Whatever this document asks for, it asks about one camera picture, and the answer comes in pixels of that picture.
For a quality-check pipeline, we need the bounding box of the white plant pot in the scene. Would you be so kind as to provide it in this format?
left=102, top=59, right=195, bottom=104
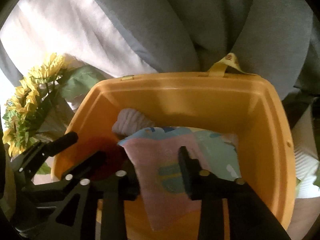
left=291, top=110, right=320, bottom=198

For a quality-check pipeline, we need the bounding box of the green potted plant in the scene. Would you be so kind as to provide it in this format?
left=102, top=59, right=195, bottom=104
left=309, top=171, right=320, bottom=188

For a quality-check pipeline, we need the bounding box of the red and green plush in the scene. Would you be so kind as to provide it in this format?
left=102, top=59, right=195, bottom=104
left=75, top=135, right=128, bottom=180

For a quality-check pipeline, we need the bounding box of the pink cartoon printed cloth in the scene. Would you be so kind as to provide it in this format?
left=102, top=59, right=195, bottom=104
left=117, top=126, right=242, bottom=232

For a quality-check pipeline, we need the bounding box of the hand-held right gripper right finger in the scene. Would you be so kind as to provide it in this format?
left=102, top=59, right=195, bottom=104
left=178, top=146, right=292, bottom=240

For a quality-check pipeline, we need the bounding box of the grey ribbed vase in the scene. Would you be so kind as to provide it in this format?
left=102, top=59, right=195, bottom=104
left=37, top=101, right=75, bottom=142

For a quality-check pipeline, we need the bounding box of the artificial sunflower bouquet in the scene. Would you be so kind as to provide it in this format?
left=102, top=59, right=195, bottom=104
left=2, top=52, right=105, bottom=175

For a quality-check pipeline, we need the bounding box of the white cushion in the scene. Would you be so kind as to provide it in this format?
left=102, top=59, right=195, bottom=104
left=0, top=0, right=159, bottom=79

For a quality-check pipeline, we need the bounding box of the orange storage basket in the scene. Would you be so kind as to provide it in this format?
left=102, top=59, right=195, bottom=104
left=51, top=52, right=297, bottom=240

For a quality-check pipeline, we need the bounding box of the white scrunchie headband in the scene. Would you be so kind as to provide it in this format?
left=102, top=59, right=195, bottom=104
left=112, top=108, right=155, bottom=138

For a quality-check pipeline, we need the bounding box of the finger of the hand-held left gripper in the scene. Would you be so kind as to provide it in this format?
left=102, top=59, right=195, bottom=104
left=61, top=151, right=106, bottom=184
left=19, top=132, right=78, bottom=178

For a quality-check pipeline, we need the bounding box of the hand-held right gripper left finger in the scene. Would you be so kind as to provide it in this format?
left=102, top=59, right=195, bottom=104
left=42, top=159, right=141, bottom=240

